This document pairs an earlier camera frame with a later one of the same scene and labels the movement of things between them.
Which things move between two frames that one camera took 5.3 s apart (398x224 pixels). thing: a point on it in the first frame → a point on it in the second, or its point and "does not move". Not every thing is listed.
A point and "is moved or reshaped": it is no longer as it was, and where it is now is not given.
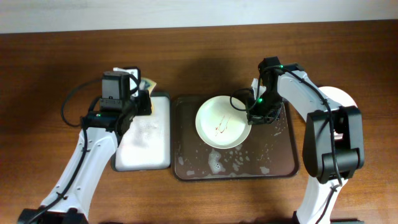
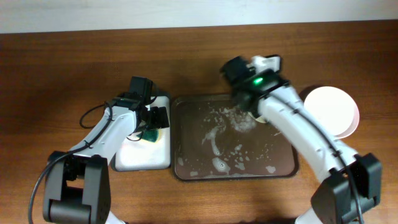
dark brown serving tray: x=270 y=151 does not move
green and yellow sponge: x=147 y=84 → x=151 y=135
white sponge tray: x=145 y=144 does not move
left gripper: x=143 y=98 → x=160 y=118
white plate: x=221 y=125 is moved or reshaped
